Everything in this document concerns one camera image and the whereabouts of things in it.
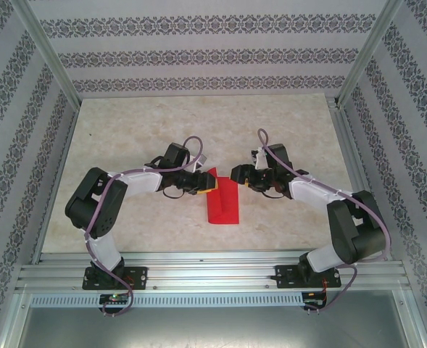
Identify aluminium side rail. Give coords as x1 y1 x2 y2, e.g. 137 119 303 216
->
327 96 394 262
31 103 82 264

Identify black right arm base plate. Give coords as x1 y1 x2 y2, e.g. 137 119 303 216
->
274 264 341 290

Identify aluminium frame post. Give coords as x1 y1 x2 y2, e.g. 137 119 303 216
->
336 0 406 108
12 0 82 106

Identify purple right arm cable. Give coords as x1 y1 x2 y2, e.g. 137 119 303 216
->
257 128 390 316

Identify sheet metal tray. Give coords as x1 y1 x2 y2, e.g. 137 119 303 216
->
0 306 427 348

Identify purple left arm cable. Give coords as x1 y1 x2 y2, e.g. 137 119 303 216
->
84 136 205 318

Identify thin black left gripper cable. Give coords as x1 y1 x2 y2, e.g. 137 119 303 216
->
162 187 186 200

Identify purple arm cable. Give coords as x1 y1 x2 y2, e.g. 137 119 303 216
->
84 136 205 318
257 128 390 316

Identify aluminium mounting rail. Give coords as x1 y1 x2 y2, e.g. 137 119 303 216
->
15 252 410 293

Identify slotted grey cable duct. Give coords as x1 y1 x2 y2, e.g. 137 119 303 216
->
30 292 307 308

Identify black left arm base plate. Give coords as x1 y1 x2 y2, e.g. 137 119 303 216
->
83 266 149 291

